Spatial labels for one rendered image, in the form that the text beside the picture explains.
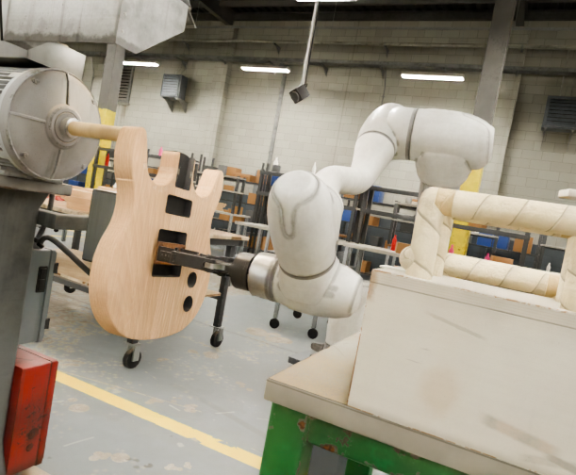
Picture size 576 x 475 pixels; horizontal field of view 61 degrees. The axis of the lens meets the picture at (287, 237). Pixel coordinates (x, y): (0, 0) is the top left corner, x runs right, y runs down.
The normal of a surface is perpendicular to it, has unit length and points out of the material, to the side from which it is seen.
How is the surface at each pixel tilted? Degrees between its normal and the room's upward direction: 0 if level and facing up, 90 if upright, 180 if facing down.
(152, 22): 90
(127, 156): 94
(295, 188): 51
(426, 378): 90
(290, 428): 90
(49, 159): 98
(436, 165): 124
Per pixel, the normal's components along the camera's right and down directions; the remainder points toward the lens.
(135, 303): 0.91, 0.14
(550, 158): -0.42, -0.03
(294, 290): -0.52, 0.57
